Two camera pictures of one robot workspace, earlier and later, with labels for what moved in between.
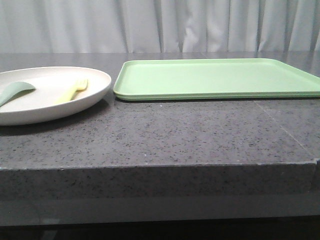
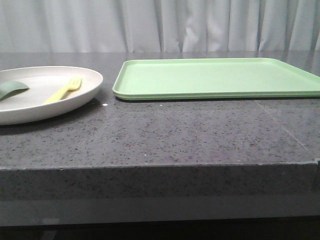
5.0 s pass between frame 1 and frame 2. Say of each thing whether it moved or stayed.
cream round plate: moved
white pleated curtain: stayed
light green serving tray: stayed
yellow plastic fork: moved
